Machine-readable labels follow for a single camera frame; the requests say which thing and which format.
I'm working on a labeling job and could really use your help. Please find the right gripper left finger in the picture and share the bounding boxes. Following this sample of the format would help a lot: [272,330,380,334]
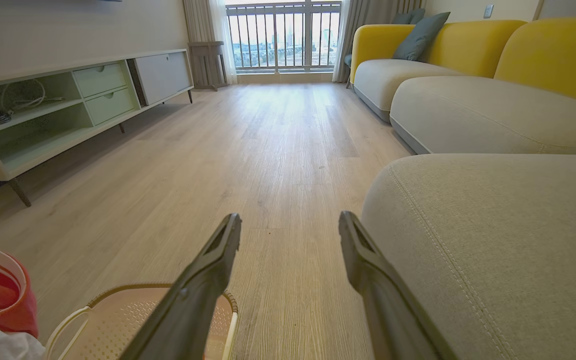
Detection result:
[119,213,243,360]

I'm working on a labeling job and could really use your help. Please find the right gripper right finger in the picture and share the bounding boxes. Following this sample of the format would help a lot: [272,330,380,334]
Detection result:
[338,210,460,360]

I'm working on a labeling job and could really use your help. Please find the beige perforated laundry basket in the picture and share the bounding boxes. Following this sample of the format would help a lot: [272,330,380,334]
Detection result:
[44,283,239,360]

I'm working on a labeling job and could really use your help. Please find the grey round ottoman seat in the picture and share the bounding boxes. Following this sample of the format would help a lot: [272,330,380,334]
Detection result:
[360,153,576,360]

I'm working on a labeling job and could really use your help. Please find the pale green cabinet drawer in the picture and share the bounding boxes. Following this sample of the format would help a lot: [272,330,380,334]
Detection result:
[84,87,137,126]
[72,62,128,99]

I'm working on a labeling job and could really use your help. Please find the grey sofa module yellow back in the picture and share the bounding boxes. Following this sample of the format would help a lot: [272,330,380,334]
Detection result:
[349,20,527,123]
[389,15,576,155]

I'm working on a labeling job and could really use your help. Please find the white and green TV cabinet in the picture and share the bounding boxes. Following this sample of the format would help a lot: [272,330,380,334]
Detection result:
[0,48,195,208]

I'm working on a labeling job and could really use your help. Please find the white cabinet door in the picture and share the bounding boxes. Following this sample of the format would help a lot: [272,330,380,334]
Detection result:
[132,51,193,106]

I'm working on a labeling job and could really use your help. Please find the small wooden side table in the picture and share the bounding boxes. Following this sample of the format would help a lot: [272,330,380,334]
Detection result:
[187,41,229,92]

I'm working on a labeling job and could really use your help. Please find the large blue-grey cushion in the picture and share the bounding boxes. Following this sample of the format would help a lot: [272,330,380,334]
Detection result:
[392,11,451,62]

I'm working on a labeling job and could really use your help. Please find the beige sheer curtain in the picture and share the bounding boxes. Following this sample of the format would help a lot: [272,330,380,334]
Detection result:
[182,0,239,86]

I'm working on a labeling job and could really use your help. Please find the balcony window railing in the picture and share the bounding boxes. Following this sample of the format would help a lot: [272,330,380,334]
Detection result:
[225,1,343,72]

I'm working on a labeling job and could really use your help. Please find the white coiled cable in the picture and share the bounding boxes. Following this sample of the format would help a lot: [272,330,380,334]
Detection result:
[0,78,65,114]

